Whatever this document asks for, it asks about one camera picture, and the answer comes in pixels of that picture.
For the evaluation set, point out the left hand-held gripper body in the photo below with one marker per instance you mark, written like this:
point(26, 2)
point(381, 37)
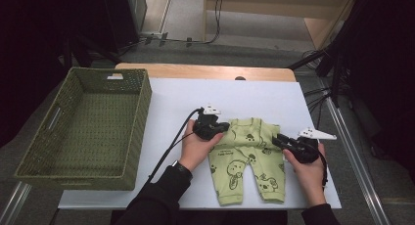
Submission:
point(207, 127)

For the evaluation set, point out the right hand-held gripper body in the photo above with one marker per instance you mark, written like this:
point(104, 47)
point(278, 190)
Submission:
point(303, 150)

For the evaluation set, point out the green printed baby onesie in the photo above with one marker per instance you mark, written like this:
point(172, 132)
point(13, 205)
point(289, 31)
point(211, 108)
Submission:
point(248, 163)

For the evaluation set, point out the green woven basket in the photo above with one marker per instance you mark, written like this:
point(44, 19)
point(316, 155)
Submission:
point(94, 127)

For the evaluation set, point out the person's left hand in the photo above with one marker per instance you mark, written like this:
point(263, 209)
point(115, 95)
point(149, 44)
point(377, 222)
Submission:
point(195, 150)

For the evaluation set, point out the person's right hand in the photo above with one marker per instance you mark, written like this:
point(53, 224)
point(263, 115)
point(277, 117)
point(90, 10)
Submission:
point(311, 179)

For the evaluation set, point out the white table sheet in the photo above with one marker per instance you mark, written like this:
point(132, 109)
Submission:
point(182, 94)

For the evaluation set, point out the black table grommet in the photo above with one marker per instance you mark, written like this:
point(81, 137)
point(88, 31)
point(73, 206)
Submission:
point(240, 78)

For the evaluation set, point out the wooden table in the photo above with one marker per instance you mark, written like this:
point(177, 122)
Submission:
point(202, 71)

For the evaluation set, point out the black metal stand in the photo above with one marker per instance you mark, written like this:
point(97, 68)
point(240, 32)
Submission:
point(336, 81)

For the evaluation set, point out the black curtain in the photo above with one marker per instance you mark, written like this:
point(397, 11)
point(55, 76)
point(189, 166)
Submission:
point(385, 71)
point(32, 39)

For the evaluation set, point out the light wooden cabinet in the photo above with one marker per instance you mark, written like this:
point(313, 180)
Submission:
point(319, 29)

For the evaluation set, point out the black cabinet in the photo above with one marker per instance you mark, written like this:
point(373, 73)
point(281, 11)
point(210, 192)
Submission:
point(120, 16)

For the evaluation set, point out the black tripod legs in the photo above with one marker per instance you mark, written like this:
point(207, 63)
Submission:
point(81, 54)

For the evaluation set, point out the aluminium rail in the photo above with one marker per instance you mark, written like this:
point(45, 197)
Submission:
point(13, 203)
point(359, 166)

